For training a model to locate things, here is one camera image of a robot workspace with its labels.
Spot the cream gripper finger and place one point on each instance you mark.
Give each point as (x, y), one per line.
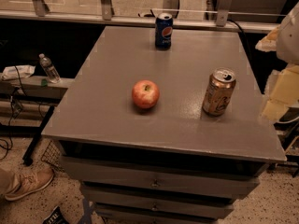
(269, 42)
(281, 92)

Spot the grey drawer cabinet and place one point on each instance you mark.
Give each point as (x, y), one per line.
(172, 163)

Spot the low grey bench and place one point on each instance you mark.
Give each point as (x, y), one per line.
(31, 90)

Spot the metal window railing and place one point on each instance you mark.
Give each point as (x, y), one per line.
(254, 16)

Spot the blue pepsi can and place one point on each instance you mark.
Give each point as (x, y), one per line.
(163, 31)

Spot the gold soda can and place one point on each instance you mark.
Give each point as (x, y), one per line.
(219, 91)

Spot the clear plastic water bottle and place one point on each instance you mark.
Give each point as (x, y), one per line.
(49, 68)

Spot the wire mesh basket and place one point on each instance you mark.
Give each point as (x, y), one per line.
(51, 157)

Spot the red yellow apple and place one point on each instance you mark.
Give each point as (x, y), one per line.
(145, 94)

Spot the white crumpled cloth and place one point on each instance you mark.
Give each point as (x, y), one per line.
(17, 71)

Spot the black printed bag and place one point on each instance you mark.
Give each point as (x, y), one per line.
(56, 217)

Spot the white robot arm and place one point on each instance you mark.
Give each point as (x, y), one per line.
(288, 38)

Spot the tan sneaker shoe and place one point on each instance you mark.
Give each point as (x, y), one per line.
(30, 183)

